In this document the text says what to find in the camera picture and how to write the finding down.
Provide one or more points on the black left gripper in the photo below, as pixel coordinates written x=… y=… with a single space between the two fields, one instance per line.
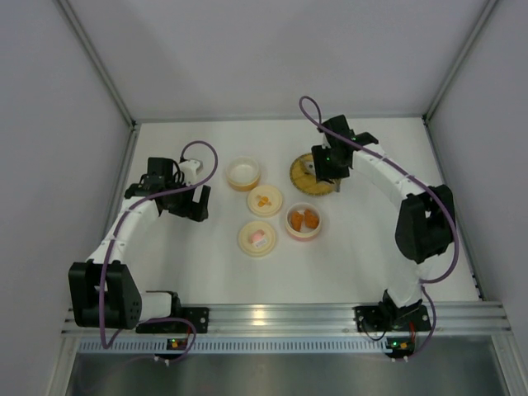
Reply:
x=188 y=207

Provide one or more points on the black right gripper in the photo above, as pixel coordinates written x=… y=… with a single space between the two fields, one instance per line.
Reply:
x=326 y=174

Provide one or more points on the metal tongs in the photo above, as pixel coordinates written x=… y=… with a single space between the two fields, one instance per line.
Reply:
x=309 y=168

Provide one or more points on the fried food piece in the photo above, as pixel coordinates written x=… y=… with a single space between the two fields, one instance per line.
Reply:
x=296 y=220
x=311 y=219

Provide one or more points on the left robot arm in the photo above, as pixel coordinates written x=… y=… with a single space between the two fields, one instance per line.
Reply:
x=103 y=290

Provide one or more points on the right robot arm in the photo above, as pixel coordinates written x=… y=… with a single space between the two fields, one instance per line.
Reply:
x=425 y=225

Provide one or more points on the orange lunch bowl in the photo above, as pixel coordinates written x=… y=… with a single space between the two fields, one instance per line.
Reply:
x=243 y=173

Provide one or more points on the pink lunch bowl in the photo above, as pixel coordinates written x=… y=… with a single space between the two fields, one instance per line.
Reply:
x=305 y=234

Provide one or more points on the round bamboo tray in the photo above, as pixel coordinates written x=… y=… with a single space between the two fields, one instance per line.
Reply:
x=306 y=183

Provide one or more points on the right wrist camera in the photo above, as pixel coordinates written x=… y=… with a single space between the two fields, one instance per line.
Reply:
x=326 y=144

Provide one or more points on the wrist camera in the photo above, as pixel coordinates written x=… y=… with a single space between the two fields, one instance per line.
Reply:
x=326 y=144
x=191 y=170

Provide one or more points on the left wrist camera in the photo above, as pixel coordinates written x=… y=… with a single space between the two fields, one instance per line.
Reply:
x=191 y=170

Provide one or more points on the cream lid orange handle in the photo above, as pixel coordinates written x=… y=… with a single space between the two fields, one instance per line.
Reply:
x=265 y=201

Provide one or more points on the cream lid pink handle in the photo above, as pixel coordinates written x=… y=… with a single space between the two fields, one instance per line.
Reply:
x=257 y=238

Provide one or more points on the right aluminium frame post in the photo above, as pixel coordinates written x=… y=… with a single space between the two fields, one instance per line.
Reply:
x=462 y=54

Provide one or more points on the aluminium frame post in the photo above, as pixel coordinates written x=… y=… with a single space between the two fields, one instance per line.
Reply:
x=75 y=24
x=462 y=54

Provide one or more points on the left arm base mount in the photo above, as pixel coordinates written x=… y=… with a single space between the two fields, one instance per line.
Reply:
x=188 y=319

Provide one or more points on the slotted cable duct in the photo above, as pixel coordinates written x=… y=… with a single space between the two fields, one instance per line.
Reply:
x=237 y=345

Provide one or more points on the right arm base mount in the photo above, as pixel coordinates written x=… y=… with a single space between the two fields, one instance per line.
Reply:
x=386 y=316

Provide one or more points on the aluminium front rail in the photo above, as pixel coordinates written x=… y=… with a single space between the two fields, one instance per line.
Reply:
x=275 y=320

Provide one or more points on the left aluminium frame post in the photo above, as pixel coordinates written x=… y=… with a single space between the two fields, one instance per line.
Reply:
x=75 y=24

